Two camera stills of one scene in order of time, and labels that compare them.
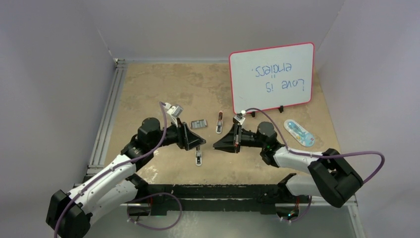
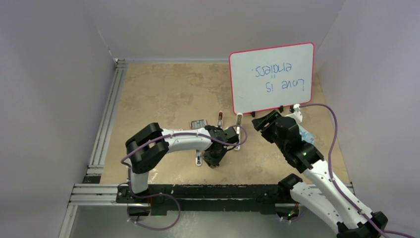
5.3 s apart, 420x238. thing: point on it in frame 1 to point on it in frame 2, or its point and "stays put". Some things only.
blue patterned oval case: x=307 y=139 stays put
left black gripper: x=186 y=139 to x=213 y=162
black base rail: x=242 y=200 stays put
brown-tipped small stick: x=219 y=126 stays put
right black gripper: x=228 y=143 to x=259 y=123
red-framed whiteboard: x=269 y=78 stays put
